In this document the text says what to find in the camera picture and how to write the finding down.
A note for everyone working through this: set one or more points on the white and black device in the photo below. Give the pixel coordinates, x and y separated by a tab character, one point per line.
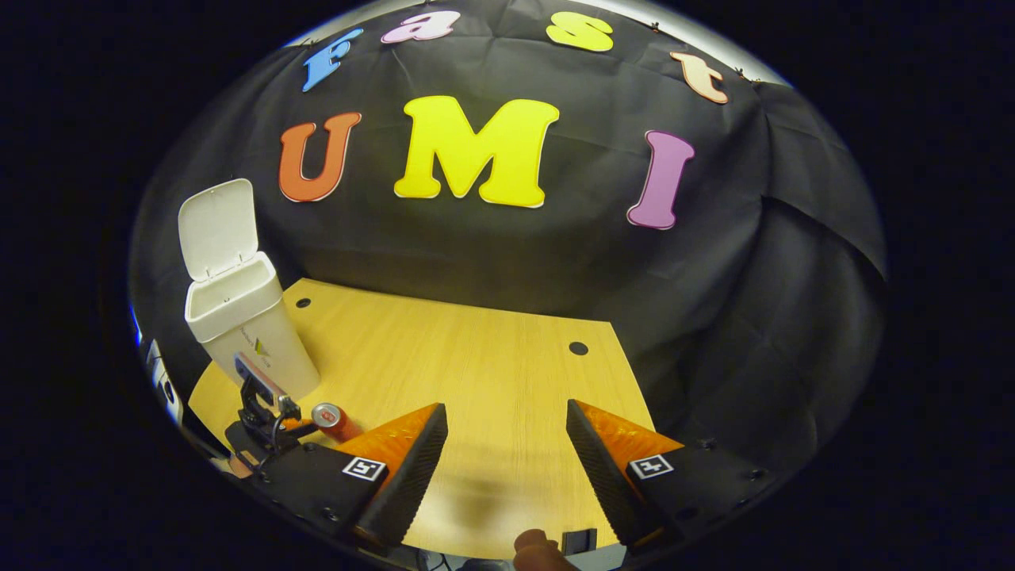
162	381

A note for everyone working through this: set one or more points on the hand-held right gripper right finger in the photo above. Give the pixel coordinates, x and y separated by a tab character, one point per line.
607	480

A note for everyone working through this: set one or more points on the red pop can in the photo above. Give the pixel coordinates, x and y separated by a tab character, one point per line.
337	422

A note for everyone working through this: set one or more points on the white desktop garbage bin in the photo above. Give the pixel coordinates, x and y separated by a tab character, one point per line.
246	333

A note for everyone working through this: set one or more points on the black backdrop cloth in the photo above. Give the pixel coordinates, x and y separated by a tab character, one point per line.
555	254

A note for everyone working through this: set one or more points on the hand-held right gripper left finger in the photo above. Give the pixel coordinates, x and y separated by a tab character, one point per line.
412	480

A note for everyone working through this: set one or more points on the wooden desktop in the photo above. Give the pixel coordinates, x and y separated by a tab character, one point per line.
476	365

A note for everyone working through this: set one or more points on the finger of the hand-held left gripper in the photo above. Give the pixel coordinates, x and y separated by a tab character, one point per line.
297	426

